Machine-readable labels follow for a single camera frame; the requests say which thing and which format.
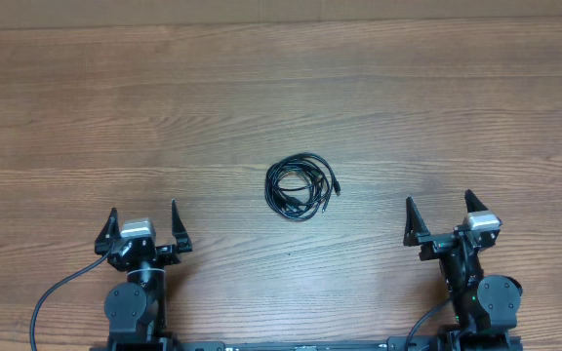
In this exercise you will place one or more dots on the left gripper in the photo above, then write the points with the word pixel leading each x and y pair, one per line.
pixel 169 254

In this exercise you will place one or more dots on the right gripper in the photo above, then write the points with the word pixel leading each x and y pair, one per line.
pixel 436 244

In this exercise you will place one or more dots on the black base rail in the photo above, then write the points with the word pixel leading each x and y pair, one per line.
pixel 393 343

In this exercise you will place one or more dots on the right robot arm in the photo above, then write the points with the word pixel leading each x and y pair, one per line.
pixel 485 307

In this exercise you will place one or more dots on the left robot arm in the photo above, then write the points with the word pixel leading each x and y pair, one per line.
pixel 136 309

